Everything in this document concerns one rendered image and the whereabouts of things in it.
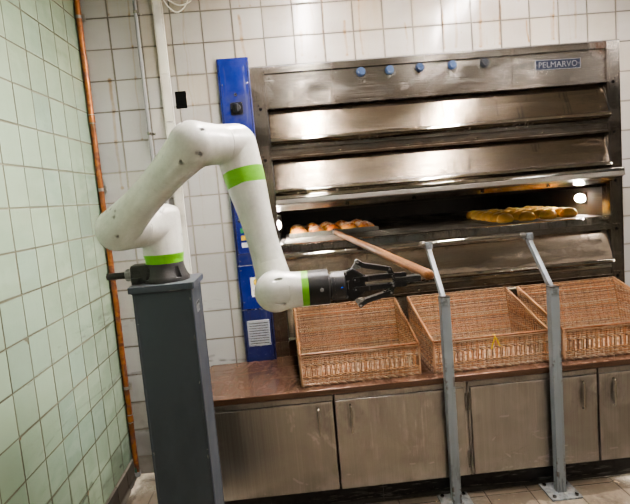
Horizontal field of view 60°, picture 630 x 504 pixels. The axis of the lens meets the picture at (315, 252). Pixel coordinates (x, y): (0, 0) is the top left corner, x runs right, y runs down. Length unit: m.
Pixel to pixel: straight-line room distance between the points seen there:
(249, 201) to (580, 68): 2.25
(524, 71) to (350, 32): 0.94
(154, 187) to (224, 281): 1.45
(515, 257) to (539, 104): 0.82
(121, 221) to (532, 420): 1.99
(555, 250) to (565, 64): 0.98
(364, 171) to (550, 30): 1.21
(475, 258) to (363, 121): 0.95
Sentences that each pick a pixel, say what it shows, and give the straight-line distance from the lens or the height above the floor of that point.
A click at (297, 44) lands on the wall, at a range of 2.96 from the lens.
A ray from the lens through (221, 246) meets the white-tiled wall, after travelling 2.89.
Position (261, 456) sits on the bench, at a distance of 2.59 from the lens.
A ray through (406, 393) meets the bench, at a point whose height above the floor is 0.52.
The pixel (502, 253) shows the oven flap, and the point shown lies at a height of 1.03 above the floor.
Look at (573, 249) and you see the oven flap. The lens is 3.27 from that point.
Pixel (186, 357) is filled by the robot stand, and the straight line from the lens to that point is 1.80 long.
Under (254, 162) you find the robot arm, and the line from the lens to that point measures 1.54.
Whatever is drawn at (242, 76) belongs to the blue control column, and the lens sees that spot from 2.90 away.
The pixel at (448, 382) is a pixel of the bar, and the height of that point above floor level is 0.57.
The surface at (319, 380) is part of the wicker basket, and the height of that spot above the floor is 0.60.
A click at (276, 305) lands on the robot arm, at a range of 1.38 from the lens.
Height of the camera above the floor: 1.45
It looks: 6 degrees down
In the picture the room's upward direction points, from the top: 5 degrees counter-clockwise
